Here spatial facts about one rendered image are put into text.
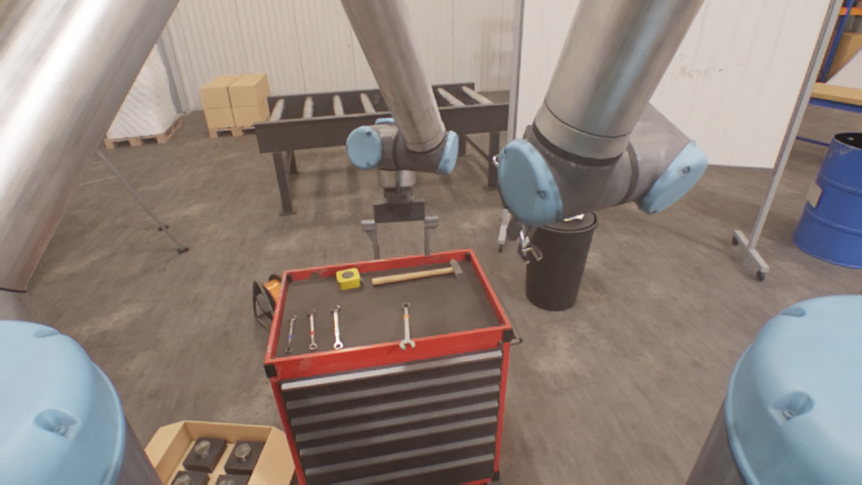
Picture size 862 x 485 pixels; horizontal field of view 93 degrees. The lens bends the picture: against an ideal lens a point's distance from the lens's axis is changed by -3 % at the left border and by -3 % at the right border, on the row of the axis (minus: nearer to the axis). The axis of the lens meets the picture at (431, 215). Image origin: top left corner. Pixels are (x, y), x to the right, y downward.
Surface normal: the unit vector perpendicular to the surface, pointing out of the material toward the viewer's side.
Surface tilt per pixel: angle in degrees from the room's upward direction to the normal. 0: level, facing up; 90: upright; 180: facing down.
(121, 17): 86
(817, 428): 42
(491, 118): 90
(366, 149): 79
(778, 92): 90
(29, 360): 5
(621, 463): 0
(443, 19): 90
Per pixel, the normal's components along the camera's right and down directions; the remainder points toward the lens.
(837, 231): -0.83, 0.27
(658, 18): -0.08, 0.72
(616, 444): -0.02, -0.89
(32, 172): 0.93, 0.12
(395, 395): 0.18, 0.44
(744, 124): -0.25, 0.45
